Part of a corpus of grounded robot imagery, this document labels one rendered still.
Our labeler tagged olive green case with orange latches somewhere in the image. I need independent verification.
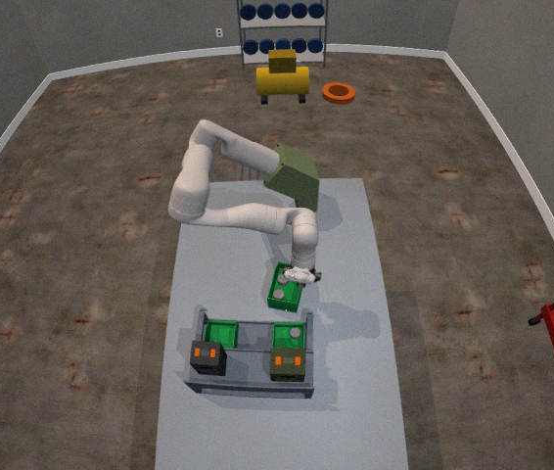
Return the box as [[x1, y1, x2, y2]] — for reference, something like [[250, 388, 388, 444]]
[[270, 348, 305, 382]]

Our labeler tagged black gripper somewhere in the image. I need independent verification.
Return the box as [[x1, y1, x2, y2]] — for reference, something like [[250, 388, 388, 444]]
[[282, 265, 322, 289]]

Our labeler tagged green bin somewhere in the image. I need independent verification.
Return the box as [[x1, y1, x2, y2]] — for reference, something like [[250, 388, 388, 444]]
[[272, 322, 304, 349], [267, 261, 301, 313], [204, 320, 239, 349]]

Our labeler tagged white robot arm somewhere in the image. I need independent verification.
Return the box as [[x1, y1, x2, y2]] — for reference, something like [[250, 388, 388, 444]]
[[168, 119, 318, 284]]

